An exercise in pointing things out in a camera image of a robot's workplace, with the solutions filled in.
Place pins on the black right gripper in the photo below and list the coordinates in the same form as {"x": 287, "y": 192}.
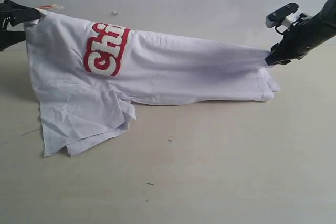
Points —
{"x": 298, "y": 41}

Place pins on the white t-shirt red Chinese patch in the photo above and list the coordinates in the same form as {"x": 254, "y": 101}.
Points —
{"x": 87, "y": 76}

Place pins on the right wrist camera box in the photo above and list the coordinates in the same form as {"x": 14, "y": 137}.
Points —
{"x": 285, "y": 16}

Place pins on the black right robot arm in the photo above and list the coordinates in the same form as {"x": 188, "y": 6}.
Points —
{"x": 327, "y": 15}

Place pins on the orange hang tag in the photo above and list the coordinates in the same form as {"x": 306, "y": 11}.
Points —
{"x": 52, "y": 6}

